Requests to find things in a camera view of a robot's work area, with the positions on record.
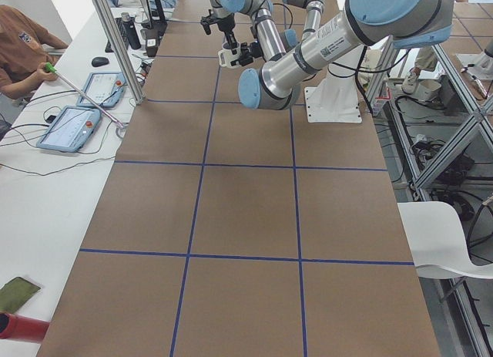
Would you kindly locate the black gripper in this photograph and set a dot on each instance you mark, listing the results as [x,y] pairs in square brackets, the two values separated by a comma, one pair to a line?
[255,49]
[227,24]

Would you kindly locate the white ceramic mug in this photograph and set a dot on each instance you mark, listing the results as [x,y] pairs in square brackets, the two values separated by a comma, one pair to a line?
[229,55]

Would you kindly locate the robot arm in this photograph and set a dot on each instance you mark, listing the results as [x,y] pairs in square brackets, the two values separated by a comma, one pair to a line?
[308,14]
[276,85]

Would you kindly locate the black water bottle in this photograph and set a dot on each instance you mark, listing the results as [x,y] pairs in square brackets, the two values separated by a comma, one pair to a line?
[130,28]

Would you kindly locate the black computer mouse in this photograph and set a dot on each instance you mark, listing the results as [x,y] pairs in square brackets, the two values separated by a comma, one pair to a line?
[99,61]

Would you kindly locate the far blue teach pendant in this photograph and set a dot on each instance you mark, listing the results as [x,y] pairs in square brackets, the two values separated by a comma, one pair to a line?
[105,88]

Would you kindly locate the blue teach pendant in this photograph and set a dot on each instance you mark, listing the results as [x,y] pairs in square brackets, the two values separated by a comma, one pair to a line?
[70,130]
[105,88]

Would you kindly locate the near blue teach pendant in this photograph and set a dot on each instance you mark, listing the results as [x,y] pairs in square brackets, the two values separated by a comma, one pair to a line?
[70,130]

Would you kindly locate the person in brown shirt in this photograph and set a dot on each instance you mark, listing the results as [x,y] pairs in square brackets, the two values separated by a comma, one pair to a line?
[23,57]

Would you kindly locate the white plastic chair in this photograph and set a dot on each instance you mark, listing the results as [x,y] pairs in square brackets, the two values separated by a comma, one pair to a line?
[437,242]

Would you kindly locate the green cloth pouch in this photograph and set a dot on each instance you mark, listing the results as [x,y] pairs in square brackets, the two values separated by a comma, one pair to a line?
[15,293]

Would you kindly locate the red cylinder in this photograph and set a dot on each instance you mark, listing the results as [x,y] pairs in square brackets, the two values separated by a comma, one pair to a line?
[23,329]

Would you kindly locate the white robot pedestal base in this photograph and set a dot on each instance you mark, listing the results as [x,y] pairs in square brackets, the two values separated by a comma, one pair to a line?
[335,99]

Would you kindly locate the aluminium frame post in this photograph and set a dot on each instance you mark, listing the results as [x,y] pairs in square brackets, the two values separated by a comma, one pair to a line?
[112,32]

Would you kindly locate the green handled metal rod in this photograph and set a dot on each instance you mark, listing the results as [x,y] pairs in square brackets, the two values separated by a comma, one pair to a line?
[50,68]

